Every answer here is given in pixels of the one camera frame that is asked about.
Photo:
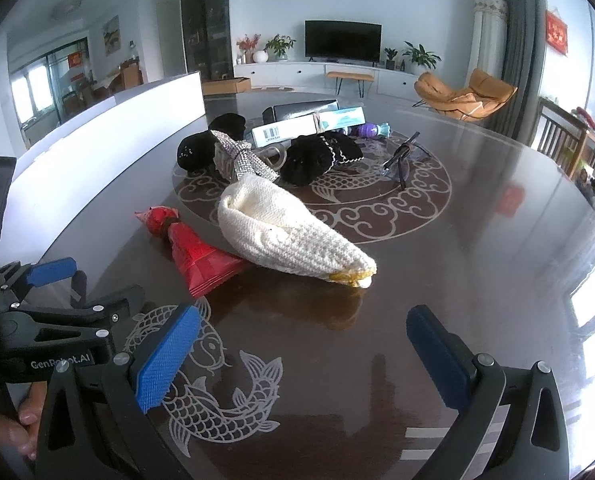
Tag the dark wooden chair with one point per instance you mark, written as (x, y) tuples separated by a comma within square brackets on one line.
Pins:
[(559, 135)]

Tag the black framed eyeglasses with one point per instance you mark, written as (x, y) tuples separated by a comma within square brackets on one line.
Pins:
[(397, 166)]

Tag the grey curtain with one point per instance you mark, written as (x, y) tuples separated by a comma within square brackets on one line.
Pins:
[(523, 67)]

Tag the red paper fan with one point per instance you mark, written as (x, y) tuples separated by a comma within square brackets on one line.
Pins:
[(202, 266)]

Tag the wooden bench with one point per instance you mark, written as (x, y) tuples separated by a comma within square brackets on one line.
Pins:
[(362, 81)]

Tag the green potted plant right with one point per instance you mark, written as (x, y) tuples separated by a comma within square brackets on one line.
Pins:
[(420, 59)]

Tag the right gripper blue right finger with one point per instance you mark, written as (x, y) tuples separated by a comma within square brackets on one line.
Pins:
[(532, 443)]

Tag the white standing air conditioner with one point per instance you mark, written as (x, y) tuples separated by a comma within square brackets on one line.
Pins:
[(489, 39)]

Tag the white knitted pouch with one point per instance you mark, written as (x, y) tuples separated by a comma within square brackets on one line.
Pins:
[(271, 227)]

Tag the black velvet scrunchie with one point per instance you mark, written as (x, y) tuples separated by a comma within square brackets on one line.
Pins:
[(196, 152)]

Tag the flat screen television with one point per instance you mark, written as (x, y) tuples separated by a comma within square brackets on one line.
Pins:
[(343, 40)]

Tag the dark display cabinet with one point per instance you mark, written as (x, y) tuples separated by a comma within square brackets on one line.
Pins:
[(206, 38)]

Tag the green potted plant left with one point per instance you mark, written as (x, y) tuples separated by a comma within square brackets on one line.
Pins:
[(279, 46)]

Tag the black lace-trimmed pouch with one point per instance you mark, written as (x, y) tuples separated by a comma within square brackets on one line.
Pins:
[(310, 157)]

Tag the white tv cabinet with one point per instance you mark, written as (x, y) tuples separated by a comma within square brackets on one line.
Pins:
[(312, 77)]

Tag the cardboard box on floor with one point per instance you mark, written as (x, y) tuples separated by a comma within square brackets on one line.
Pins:
[(226, 86)]

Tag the person's left hand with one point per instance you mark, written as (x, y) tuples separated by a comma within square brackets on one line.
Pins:
[(23, 434)]

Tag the black rectangular box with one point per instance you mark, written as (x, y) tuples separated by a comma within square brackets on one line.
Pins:
[(277, 113)]

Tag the red wall hanging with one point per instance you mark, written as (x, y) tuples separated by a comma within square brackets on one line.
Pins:
[(556, 33)]

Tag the white sorting bin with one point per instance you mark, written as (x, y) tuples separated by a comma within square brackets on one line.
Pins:
[(55, 180)]

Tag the red flower vase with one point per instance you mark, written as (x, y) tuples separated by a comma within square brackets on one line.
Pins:
[(251, 50)]

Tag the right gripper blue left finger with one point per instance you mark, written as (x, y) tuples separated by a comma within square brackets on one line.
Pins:
[(95, 420)]

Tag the framed wall painting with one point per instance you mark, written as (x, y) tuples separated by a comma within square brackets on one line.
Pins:
[(111, 35)]

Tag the blue white nail cream box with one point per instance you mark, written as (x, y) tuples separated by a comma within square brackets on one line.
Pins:
[(314, 123)]

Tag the green potted plant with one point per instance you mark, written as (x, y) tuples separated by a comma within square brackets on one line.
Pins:
[(279, 46), (420, 59)]

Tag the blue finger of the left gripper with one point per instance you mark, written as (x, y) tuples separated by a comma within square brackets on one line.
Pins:
[(52, 323), (15, 275)]

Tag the orange lounge chair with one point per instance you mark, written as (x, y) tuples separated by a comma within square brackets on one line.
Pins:
[(483, 96)]

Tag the rhinestone bow hair clip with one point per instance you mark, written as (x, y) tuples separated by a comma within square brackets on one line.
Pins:
[(234, 159)]

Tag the purple teal toy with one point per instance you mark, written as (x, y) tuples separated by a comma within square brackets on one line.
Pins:
[(369, 130)]

